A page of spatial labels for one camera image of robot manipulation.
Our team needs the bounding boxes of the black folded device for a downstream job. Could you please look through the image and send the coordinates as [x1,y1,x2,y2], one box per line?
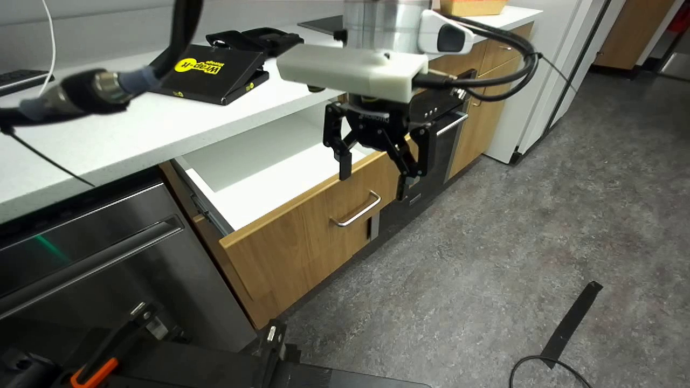
[205,27,306,58]

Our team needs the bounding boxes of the thick black cable with connector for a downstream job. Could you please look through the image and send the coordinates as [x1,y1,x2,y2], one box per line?
[0,0,204,130]

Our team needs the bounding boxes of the black cooktop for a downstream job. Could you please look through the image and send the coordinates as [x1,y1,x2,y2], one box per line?
[297,15,346,36]

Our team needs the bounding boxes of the wooden door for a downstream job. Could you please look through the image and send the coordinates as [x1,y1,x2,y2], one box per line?
[592,0,677,71]

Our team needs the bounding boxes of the wooden cabinet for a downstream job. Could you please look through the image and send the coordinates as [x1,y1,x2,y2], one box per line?
[429,22,535,180]

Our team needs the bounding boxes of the wooden drawer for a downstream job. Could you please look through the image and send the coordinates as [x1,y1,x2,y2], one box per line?
[158,99,420,330]

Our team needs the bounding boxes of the thin black cable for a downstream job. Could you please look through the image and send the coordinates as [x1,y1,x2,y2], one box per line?
[0,127,96,188]

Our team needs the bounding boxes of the white cable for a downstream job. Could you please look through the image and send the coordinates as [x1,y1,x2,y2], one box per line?
[42,0,58,95]

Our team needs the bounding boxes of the drawer handle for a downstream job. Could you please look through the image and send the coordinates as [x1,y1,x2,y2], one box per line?
[329,191,382,228]

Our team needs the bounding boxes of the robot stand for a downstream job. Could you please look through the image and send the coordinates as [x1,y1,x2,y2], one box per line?
[0,302,434,388]

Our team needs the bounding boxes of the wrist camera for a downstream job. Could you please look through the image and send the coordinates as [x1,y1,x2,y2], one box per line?
[276,43,430,103]

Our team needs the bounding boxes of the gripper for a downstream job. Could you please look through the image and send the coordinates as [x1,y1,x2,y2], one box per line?
[322,95,433,202]

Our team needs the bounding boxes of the black box with yellow print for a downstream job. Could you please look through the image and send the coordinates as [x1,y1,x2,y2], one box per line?
[153,43,271,106]

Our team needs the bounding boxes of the black clamp with orange handle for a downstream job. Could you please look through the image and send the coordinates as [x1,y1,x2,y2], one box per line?
[53,302,180,388]

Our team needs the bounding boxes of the black flat strip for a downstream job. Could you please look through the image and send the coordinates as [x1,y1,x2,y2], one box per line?
[540,281,604,370]

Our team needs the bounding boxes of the black keyboard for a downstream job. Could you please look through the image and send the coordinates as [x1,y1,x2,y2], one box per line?
[0,70,55,98]

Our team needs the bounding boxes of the white refrigerator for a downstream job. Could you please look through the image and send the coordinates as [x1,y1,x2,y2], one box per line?
[484,0,612,165]

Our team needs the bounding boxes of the stainless steel dishwasher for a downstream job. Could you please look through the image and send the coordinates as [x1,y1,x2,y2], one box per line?
[0,166,258,388]

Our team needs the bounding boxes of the oven door handle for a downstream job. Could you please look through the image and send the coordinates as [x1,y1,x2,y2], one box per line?
[434,112,469,136]

